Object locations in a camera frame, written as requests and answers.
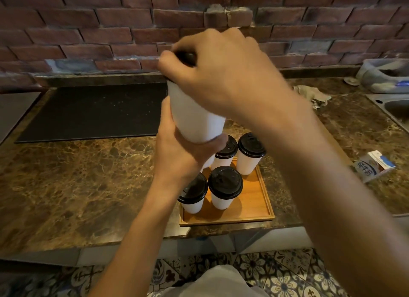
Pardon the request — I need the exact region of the person's right hand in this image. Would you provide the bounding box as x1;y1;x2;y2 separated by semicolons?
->
157;27;321;149

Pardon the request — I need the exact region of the person's left hand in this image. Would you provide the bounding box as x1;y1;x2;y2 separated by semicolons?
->
153;97;229;193

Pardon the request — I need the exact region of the white paper cup black lid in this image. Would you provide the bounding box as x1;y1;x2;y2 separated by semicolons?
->
165;52;227;170
236;132;267;176
207;166;244;211
210;135;239;171
177;173;209;215

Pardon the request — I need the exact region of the square wooden tray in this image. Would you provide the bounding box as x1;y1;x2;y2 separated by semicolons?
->
179;158;276;228

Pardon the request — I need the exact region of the person's left forearm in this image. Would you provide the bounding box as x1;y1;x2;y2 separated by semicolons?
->
88;177;186;297

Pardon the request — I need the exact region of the person's right forearm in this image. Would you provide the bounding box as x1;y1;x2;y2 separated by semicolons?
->
262;114;409;297

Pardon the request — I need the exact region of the person's light grey clothing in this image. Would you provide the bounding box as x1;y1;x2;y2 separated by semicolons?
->
155;265;270;297

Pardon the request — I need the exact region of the crumpled beige rag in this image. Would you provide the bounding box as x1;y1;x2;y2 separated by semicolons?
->
293;84;332;110

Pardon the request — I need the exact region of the black rubber mat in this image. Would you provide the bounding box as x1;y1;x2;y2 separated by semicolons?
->
15;82;169;144

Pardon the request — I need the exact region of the clear plastic container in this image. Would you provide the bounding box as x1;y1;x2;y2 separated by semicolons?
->
355;58;409;94

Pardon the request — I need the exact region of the steel sink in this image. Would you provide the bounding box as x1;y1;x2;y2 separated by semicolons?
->
365;92;409;133

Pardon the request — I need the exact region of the white blue milk carton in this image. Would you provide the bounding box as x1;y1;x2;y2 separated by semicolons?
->
352;150;397;184

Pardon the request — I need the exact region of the grey metal panel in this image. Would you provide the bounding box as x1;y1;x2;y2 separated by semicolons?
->
0;92;43;144

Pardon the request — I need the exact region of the white drawer front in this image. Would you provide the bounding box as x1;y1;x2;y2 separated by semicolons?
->
392;213;409;231

